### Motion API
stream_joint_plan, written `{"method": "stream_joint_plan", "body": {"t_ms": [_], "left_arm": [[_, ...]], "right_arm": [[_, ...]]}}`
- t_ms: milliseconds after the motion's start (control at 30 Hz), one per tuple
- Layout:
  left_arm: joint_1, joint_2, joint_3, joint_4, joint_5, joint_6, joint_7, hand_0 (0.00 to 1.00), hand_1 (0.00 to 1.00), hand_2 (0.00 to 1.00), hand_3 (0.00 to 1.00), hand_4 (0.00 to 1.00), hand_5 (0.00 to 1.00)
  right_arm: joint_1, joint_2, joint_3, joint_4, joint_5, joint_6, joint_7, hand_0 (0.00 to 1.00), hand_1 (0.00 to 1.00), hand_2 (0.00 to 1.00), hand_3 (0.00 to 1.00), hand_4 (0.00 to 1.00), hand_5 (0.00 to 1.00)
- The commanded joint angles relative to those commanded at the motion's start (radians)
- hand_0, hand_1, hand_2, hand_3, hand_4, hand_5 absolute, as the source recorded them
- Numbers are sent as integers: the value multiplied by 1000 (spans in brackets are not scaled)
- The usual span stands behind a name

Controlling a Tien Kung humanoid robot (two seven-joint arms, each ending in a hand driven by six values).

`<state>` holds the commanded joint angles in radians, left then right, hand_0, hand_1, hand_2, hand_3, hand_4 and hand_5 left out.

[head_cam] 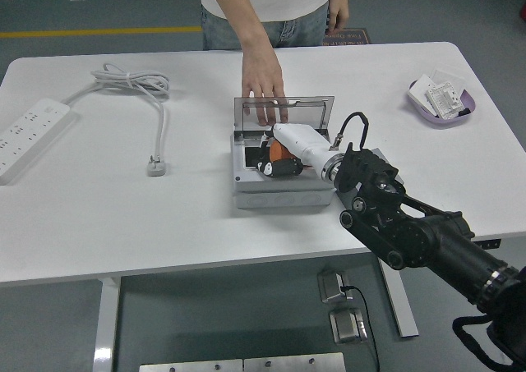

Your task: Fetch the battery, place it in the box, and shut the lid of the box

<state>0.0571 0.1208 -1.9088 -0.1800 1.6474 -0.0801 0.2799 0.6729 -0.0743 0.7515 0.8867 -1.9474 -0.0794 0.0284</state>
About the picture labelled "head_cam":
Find metal floor socket box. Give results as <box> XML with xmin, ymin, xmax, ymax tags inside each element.
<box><xmin>316</xmin><ymin>267</ymin><xmax>353</xmax><ymax>305</ymax></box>
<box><xmin>328</xmin><ymin>308</ymin><xmax>368</xmax><ymax>345</ymax></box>

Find clear plastic bag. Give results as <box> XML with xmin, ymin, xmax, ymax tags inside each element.
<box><xmin>429</xmin><ymin>63</ymin><xmax>468</xmax><ymax>92</ymax></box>

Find white power strip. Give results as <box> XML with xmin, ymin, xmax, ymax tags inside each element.
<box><xmin>0</xmin><ymin>97</ymin><xmax>77</xmax><ymax>186</ymax></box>

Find orange cylindrical battery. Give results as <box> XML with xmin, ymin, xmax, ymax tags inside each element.
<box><xmin>267</xmin><ymin>140</ymin><xmax>305</xmax><ymax>174</ymax></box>

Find purple plastic tray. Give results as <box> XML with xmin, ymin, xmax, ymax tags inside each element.
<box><xmin>406</xmin><ymin>76</ymin><xmax>481</xmax><ymax>129</ymax></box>

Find black floor cable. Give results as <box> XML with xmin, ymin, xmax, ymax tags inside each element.
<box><xmin>340</xmin><ymin>284</ymin><xmax>381</xmax><ymax>372</ymax></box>

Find grey cube holder block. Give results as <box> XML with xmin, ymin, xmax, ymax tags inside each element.
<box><xmin>369</xmin><ymin>148</ymin><xmax>407</xmax><ymax>188</ymax></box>

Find transparent hinged box lid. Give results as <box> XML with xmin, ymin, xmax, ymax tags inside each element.
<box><xmin>233</xmin><ymin>95</ymin><xmax>336</xmax><ymax>133</ymax></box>

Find white power cord with plug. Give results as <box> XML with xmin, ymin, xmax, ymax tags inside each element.
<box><xmin>63</xmin><ymin>62</ymin><xmax>172</xmax><ymax>178</ymax></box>

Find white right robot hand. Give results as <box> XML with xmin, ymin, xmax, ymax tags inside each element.
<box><xmin>255</xmin><ymin>122</ymin><xmax>343</xmax><ymax>180</ymax></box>

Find white table leg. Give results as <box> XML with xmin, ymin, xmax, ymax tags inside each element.
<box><xmin>376</xmin><ymin>256</ymin><xmax>420</xmax><ymax>340</ymax></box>
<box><xmin>92</xmin><ymin>276</ymin><xmax>122</xmax><ymax>372</ymax></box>

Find person's left hand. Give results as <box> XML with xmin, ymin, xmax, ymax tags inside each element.
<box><xmin>323</xmin><ymin>0</ymin><xmax>352</xmax><ymax>36</ymax></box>

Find person's right hand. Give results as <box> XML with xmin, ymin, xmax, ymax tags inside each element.
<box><xmin>240</xmin><ymin>44</ymin><xmax>289</xmax><ymax>127</ymax></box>

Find grey plastic junction box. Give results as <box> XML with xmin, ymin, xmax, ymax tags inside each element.
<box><xmin>228</xmin><ymin>129</ymin><xmax>336</xmax><ymax>211</ymax></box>

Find dark floor sign mat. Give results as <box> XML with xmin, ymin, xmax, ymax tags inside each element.
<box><xmin>322</xmin><ymin>27</ymin><xmax>373</xmax><ymax>47</ymax></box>

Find white printed module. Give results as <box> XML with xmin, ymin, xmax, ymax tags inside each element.
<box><xmin>425</xmin><ymin>82</ymin><xmax>464</xmax><ymax>121</ymax></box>

